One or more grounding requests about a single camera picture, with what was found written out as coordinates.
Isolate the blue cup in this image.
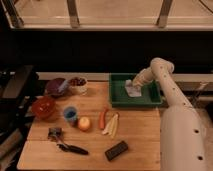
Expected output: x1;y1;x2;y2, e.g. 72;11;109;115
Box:
63;106;78;127

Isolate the yellow apple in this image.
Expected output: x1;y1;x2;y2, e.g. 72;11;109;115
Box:
78;117;91;131

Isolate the black rectangular block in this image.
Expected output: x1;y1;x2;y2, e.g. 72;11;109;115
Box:
105;141;128;161

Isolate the green plastic tray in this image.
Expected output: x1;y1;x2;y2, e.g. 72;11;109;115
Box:
109;73;162;107

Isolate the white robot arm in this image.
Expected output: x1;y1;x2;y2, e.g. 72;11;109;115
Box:
133;58;207;171

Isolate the orange carrot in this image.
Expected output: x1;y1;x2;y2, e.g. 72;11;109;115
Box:
99;108;108;130

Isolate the wooden cutting board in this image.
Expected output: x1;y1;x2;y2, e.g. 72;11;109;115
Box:
17;82;160;171

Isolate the white bowl of red fruit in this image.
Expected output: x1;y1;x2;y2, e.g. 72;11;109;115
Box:
69;77;87;95

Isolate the purple bowl with spoon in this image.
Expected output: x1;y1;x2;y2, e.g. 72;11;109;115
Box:
45;78;68;97

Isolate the black handled peeler tool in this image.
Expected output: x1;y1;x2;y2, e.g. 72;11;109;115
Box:
47;126;90;156

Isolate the black equipment stand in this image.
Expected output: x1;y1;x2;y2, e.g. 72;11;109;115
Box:
0;64;39;161

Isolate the light blue towel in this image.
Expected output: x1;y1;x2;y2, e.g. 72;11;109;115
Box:
125;80;142;97

